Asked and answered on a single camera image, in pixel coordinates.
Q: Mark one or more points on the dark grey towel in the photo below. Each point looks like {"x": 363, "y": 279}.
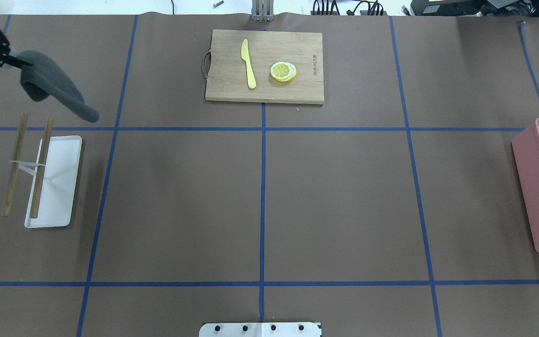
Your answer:
{"x": 44, "y": 78}

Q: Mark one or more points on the outer wooden rack bar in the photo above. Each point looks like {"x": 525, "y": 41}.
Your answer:
{"x": 10, "y": 188}

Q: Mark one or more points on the wooden rack bar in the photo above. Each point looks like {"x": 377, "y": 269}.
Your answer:
{"x": 40, "y": 169}
{"x": 10, "y": 188}

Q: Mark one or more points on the white towel rack tray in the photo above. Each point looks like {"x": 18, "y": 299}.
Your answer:
{"x": 60, "y": 180}

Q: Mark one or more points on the inner wooden rack bar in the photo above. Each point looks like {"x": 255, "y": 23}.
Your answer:
{"x": 40, "y": 169}

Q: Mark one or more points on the bamboo cutting board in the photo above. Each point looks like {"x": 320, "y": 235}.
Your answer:
{"x": 226, "y": 78}

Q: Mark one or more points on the yellow plastic knife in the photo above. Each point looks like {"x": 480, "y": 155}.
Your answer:
{"x": 245, "y": 56}

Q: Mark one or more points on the yellow lemon slices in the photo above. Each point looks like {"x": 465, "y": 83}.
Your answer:
{"x": 283, "y": 71}

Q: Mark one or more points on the aluminium frame post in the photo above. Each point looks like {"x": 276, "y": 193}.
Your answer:
{"x": 262, "y": 11}

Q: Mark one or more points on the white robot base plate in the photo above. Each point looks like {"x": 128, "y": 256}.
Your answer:
{"x": 261, "y": 329}

